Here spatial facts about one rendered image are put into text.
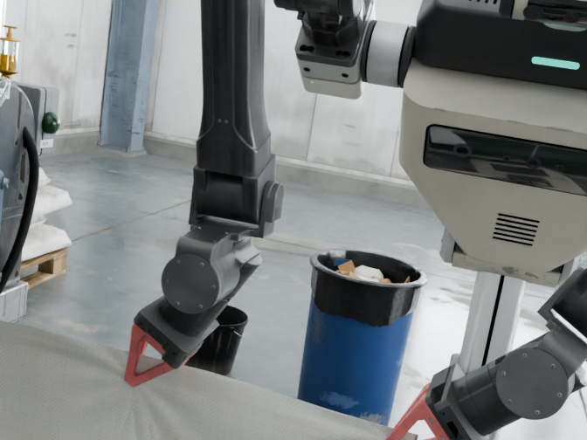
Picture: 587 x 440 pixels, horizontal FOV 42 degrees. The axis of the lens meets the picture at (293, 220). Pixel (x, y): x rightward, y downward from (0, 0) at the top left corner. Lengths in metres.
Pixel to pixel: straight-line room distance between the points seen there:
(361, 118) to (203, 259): 8.20
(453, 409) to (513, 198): 0.49
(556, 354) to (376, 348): 2.39
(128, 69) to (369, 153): 3.03
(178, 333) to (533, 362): 0.35
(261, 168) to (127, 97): 8.81
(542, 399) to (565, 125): 0.48
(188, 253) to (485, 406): 0.30
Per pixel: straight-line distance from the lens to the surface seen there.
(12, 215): 1.06
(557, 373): 0.65
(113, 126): 9.64
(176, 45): 9.55
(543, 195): 1.13
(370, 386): 3.09
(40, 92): 1.06
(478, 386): 0.74
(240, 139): 0.72
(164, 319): 0.80
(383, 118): 8.82
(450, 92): 1.07
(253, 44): 0.70
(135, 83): 9.49
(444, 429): 0.75
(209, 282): 0.70
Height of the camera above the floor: 1.42
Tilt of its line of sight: 12 degrees down
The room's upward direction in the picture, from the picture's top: 9 degrees clockwise
